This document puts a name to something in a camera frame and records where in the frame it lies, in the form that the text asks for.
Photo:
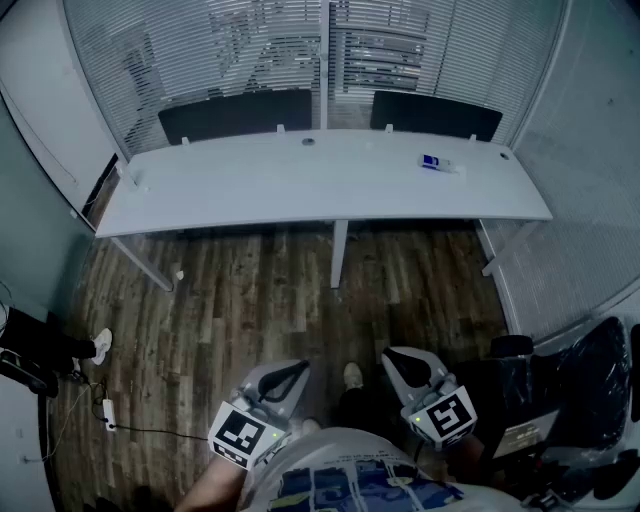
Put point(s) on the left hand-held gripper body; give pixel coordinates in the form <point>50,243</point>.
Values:
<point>240,432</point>

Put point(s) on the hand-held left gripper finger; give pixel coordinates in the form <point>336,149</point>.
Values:
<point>262,376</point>
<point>292,392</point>

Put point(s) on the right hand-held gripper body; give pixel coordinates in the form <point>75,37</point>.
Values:
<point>450,415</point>

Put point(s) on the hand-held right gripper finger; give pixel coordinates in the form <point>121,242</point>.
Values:
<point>402,380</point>
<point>425,365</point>

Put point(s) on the person's right forearm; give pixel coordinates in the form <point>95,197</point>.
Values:
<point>465,457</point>

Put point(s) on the person's left shoe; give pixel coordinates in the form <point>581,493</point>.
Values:
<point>310,426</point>

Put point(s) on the person's shoe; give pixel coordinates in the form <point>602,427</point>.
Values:
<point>353,375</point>
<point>310,426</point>

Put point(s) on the person's black trousers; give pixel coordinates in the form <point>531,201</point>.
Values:
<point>367,407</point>

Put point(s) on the person's right shoe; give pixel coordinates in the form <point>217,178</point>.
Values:
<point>353,375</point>

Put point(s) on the person's white printed t-shirt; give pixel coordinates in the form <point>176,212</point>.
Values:
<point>340,450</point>

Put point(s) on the white power strip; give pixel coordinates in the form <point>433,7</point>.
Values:
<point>108,412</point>

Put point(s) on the white desk leg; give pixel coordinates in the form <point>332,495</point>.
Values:
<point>339,255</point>
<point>145,267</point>
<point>507,250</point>

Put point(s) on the black plastic-wrapped office chair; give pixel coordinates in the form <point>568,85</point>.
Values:
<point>590,380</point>

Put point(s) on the blue label spray bottle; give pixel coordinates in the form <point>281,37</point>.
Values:
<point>431,161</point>

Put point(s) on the black desk divider panel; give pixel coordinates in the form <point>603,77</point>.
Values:
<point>435,115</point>
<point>235,117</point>

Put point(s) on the white window mullion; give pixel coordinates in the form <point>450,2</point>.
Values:
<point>324,30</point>

